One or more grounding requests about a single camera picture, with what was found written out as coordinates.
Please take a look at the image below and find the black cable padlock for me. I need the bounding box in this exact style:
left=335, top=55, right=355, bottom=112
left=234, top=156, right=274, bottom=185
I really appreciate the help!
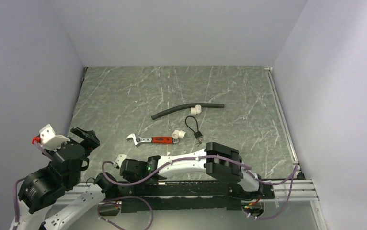
left=184, top=115, right=204, bottom=140

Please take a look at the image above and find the small metal key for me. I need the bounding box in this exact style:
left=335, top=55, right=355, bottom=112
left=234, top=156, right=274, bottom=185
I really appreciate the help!
left=197, top=138, right=203, bottom=146

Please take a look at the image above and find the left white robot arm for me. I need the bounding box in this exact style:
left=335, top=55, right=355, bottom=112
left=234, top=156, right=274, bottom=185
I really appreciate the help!
left=10, top=124, right=118, bottom=230

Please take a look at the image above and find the white pipe elbow near wrench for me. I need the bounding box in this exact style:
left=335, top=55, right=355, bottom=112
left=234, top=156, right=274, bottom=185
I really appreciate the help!
left=172, top=129, right=186, bottom=139

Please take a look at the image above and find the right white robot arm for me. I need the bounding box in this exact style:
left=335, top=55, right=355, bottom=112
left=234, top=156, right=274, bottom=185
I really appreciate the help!
left=115, top=142, right=269, bottom=200

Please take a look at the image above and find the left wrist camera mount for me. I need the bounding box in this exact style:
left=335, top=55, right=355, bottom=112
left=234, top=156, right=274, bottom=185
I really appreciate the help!
left=32, top=124, right=70, bottom=151

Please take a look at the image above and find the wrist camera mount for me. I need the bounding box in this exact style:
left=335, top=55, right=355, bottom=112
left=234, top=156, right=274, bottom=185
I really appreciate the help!
left=32, top=124, right=70, bottom=151
left=114, top=154, right=127, bottom=169

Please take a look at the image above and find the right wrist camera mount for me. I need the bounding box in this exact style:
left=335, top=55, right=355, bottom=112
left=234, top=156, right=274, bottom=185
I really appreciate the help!
left=114, top=154, right=127, bottom=169

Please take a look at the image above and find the red handled adjustable wrench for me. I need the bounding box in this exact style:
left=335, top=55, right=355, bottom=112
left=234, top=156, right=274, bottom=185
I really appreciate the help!
left=126, top=133, right=179, bottom=147

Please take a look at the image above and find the black corrugated hose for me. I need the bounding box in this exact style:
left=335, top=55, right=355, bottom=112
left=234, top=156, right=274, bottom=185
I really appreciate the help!
left=151, top=103, right=225, bottom=121

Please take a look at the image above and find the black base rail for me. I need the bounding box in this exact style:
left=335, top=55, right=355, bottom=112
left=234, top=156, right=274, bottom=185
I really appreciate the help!
left=96, top=179, right=275, bottom=213

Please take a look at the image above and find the white pipe elbow near hose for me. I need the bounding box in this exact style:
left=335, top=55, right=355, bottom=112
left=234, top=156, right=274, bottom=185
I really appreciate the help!
left=190, top=105, right=202, bottom=115

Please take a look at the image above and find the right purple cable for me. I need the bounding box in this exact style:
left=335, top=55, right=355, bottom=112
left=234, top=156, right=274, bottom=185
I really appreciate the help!
left=101, top=155, right=298, bottom=221

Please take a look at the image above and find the aluminium rail right edge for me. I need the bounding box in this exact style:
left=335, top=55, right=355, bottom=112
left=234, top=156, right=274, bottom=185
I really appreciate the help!
left=264, top=67, right=319, bottom=203

